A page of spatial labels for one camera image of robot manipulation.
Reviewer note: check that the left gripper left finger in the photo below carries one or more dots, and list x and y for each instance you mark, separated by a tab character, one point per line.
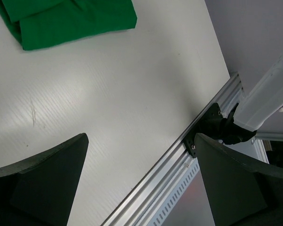
40	190

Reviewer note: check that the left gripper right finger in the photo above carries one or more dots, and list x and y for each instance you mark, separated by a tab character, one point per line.
241	190

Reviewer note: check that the green t shirt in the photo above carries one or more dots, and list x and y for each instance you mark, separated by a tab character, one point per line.
39	24

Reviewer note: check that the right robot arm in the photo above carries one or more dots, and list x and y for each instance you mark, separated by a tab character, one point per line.
246	117

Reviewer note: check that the white slotted cable duct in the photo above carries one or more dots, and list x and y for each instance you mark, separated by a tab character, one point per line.
177	191

